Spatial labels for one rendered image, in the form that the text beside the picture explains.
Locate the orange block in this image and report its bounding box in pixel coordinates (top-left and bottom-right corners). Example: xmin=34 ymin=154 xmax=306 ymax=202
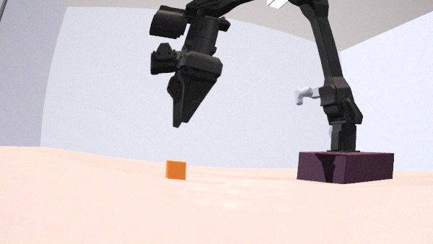
xmin=166 ymin=160 xmax=186 ymax=180

